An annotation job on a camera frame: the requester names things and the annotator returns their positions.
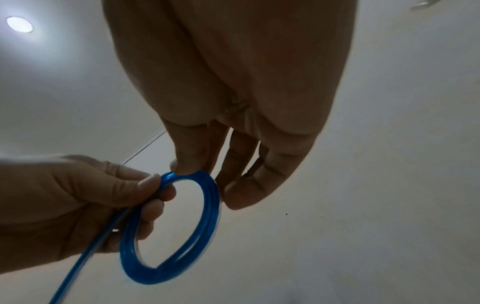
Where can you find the person's right hand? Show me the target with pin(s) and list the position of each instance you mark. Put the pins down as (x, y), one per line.
(240, 65)

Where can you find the person's left hand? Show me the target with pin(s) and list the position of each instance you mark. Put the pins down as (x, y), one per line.
(56, 207)

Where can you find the round ceiling light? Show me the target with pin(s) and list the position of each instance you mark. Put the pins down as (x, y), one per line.
(19, 24)

